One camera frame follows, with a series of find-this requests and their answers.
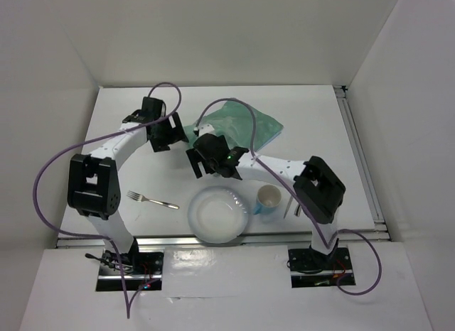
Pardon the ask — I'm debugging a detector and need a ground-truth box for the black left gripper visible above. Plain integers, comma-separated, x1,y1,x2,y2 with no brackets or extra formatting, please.
149,112,188,153

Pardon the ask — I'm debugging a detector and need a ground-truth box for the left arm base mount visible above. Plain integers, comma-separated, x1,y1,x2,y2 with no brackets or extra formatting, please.
85,251,164,292

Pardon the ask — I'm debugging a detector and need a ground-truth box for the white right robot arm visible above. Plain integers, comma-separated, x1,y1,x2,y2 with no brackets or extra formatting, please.
186,134,346,268

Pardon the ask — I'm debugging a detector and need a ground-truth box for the white bowl plate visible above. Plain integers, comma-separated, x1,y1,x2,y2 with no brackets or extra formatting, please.
187,186,250,238

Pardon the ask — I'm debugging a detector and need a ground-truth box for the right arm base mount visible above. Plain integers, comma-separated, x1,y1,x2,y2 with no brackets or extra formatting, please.
287,247,355,288

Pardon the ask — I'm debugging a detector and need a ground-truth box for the silver spoon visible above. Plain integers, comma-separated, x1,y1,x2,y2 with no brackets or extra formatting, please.
283,197,293,219

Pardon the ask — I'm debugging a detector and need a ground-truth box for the green satin placemat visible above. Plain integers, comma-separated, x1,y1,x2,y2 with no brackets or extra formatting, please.
184,99,284,152

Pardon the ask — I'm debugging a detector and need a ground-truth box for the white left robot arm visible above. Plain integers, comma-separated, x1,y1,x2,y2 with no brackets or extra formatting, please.
68,97,188,273

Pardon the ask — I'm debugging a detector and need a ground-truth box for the silver knife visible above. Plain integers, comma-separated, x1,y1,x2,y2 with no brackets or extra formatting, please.
294,205,301,217

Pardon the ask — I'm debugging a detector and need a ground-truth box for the aluminium front rail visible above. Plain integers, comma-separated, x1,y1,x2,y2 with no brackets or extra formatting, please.
56,224,390,248

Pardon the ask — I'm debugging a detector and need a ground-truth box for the blue white mug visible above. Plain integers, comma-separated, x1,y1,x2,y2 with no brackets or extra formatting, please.
253,185,282,215

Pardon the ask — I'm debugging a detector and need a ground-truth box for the aluminium side rail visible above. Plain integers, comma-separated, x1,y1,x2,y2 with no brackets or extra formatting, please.
333,85,387,231

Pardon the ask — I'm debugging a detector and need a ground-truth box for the silver fork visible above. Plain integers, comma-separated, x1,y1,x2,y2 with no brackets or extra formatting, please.
127,190,180,210

